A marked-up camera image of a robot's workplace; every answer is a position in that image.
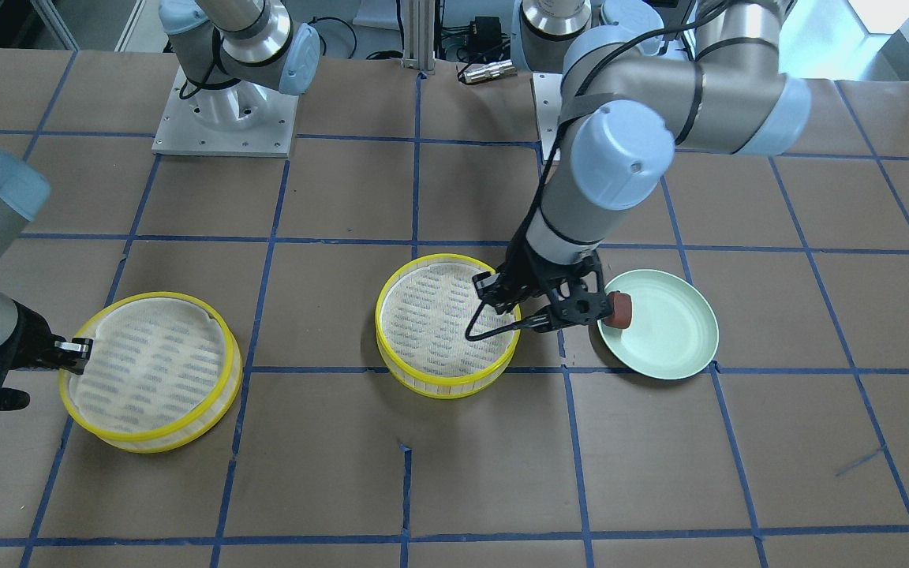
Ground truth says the black power adapter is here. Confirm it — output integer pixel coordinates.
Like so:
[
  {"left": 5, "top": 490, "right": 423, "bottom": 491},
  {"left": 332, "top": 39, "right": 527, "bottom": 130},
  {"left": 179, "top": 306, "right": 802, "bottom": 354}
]
[{"left": 466, "top": 16, "right": 503, "bottom": 53}]

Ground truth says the brown steamed bun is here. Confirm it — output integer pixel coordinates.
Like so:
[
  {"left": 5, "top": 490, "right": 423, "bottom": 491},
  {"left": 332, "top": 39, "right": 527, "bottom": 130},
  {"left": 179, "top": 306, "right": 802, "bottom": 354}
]
[{"left": 603, "top": 291, "right": 634, "bottom": 330}]

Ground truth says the yellow bamboo steamer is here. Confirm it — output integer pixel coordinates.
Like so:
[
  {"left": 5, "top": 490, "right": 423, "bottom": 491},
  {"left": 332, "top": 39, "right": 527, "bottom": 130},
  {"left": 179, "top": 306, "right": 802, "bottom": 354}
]
[
  {"left": 58, "top": 291, "right": 243, "bottom": 454},
  {"left": 374, "top": 254, "right": 520, "bottom": 399}
]

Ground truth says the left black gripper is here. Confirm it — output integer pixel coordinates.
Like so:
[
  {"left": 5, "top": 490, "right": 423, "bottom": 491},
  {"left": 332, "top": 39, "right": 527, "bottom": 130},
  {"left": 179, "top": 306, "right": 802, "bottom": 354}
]
[{"left": 473, "top": 241, "right": 613, "bottom": 331}]

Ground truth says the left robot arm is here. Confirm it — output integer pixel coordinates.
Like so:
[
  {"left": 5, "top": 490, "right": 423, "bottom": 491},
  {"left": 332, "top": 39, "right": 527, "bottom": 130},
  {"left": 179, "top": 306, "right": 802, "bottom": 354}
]
[{"left": 465, "top": 1, "right": 811, "bottom": 342}]

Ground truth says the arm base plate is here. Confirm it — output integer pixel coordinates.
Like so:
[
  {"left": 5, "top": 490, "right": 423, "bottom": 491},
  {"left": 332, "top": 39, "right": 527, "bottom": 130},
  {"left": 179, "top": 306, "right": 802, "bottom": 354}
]
[
  {"left": 151, "top": 69, "right": 300, "bottom": 159},
  {"left": 531, "top": 73, "right": 578, "bottom": 162}
]

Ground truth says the aluminium frame post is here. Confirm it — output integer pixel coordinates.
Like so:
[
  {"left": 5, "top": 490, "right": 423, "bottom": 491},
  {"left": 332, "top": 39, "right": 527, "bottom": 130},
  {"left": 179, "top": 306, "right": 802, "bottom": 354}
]
[{"left": 398, "top": 1, "right": 440, "bottom": 76}]

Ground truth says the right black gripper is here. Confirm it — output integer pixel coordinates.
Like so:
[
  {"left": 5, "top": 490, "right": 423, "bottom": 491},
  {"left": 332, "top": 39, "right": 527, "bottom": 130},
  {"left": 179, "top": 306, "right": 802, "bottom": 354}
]
[{"left": 0, "top": 307, "right": 94, "bottom": 411}]

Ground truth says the light green plate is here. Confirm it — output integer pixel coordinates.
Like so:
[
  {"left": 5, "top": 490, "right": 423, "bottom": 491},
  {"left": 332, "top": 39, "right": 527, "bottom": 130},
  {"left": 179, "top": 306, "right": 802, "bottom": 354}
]
[{"left": 597, "top": 269, "right": 720, "bottom": 380}]

